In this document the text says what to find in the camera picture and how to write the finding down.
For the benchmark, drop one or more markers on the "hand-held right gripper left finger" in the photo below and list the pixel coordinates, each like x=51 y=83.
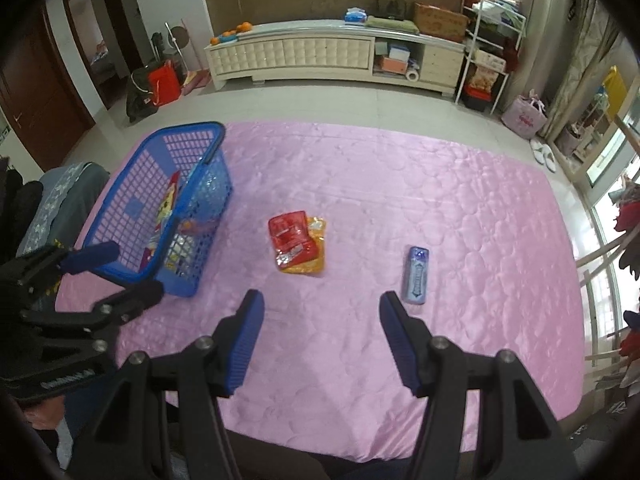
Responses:
x=247 y=340

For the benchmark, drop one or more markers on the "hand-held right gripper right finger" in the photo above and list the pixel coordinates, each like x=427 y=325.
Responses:
x=400 y=345

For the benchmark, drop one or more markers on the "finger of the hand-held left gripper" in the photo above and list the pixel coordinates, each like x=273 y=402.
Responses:
x=92 y=256
x=135 y=296

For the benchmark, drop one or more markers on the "blue plastic basket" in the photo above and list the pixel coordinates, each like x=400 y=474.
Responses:
x=135 y=200

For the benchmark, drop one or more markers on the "blue grey snack packet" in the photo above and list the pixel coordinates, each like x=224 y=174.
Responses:
x=416 y=275

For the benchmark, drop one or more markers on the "red and yellow snack packet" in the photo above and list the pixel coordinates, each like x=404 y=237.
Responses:
x=167 y=205

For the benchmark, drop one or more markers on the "orange snack packet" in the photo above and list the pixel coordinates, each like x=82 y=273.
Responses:
x=318 y=261

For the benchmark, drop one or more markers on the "grey patterned cloth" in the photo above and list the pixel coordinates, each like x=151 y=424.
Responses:
x=60 y=195

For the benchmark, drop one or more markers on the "black bag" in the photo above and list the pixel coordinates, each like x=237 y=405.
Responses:
x=137 y=105

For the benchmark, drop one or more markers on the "pink quilted blanket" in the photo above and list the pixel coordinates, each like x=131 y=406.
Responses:
x=400 y=185

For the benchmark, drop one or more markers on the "dark wooden door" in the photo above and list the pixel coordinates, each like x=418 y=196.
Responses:
x=35 y=100

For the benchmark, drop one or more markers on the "red shopping bag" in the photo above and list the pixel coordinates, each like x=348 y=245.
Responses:
x=165 y=82

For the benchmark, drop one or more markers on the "pink flat box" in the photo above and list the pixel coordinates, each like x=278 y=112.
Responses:
x=196 y=82

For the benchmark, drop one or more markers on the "wooden drying rack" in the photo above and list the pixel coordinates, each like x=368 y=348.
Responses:
x=597 y=257

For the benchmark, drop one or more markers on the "standing floor fan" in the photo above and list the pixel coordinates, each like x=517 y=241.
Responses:
x=179 y=35

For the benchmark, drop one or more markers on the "white slipper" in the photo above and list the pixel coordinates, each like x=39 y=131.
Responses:
x=538 y=151
x=551 y=160

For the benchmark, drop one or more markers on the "pink tote bag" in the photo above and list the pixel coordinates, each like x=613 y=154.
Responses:
x=525 y=117

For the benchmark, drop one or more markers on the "white paper roll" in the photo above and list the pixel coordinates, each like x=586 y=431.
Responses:
x=413 y=75

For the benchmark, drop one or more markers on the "orange flat box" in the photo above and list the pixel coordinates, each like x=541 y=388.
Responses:
x=395 y=65

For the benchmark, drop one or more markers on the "cream tufted tv cabinet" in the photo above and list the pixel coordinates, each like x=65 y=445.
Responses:
x=300 y=52

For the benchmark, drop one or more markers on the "white and blue box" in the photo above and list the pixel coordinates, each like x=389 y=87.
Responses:
x=399 y=53

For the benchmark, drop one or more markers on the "white metal shelf rack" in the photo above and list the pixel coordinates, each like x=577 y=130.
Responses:
x=470 y=50

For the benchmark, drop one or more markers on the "green cushion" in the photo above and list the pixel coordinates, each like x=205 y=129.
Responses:
x=392 y=25

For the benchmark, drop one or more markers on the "cardboard box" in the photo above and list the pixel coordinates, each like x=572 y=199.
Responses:
x=440 y=22

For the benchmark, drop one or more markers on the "blue tissue box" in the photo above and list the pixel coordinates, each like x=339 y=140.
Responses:
x=356 y=16

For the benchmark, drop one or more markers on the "yellow towel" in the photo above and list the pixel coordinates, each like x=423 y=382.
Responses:
x=615 y=91

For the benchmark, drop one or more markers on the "beige curtain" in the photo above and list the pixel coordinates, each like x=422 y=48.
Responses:
x=580 y=60

